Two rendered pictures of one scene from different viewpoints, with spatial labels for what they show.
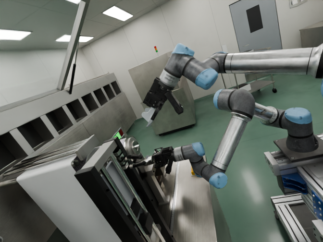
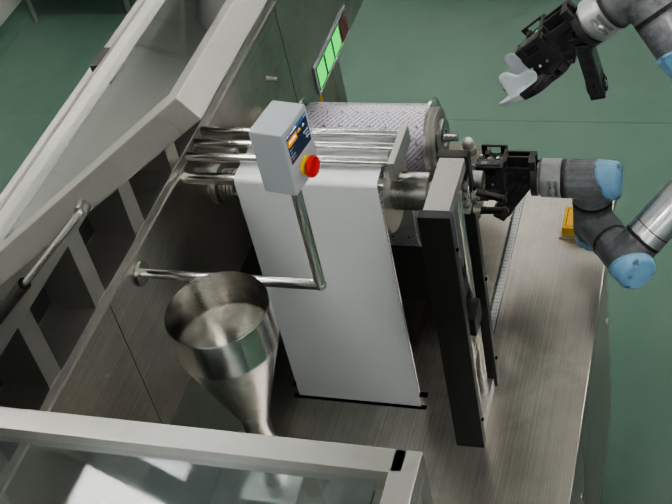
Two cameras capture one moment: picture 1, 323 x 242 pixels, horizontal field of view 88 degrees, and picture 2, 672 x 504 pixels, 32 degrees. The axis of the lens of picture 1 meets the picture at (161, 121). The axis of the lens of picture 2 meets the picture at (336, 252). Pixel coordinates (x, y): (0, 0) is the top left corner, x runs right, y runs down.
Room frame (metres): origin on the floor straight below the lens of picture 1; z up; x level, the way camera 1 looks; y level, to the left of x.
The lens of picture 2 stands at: (-0.93, 0.21, 2.55)
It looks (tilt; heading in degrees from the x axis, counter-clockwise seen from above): 41 degrees down; 7
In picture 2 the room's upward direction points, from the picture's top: 14 degrees counter-clockwise
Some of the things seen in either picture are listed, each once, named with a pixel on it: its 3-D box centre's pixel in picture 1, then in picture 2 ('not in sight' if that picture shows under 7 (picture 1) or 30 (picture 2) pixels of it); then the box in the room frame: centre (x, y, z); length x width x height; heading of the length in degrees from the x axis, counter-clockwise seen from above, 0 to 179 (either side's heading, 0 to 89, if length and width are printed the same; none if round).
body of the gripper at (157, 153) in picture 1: (165, 156); (507, 173); (0.82, 0.06, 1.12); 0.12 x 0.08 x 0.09; 72
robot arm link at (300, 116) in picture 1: (297, 120); not in sight; (0.82, -0.72, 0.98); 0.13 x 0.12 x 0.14; 16
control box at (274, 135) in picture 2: not in sight; (289, 148); (0.28, 0.38, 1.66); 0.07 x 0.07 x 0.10; 63
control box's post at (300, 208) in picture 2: not in sight; (307, 233); (0.28, 0.39, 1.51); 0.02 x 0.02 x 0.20
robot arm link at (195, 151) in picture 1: (193, 151); (592, 180); (0.77, -0.09, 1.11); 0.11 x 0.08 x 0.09; 72
